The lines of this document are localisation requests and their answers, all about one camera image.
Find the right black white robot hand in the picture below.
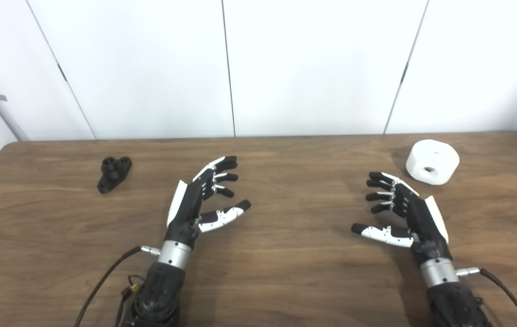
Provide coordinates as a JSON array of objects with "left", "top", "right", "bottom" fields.
[{"left": 351, "top": 172, "right": 452, "bottom": 266}]

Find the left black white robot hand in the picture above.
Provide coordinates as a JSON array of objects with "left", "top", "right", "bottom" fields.
[{"left": 164, "top": 156, "right": 252, "bottom": 249}]

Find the round white plastic piece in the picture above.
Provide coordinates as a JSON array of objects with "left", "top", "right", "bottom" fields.
[{"left": 406, "top": 139, "right": 460, "bottom": 186}]

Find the black plastic holder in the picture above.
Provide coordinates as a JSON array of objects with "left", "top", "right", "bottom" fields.
[{"left": 97, "top": 157, "right": 133, "bottom": 194}]

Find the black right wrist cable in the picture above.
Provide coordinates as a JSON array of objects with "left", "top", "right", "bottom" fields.
[{"left": 456, "top": 268, "right": 517, "bottom": 327}]

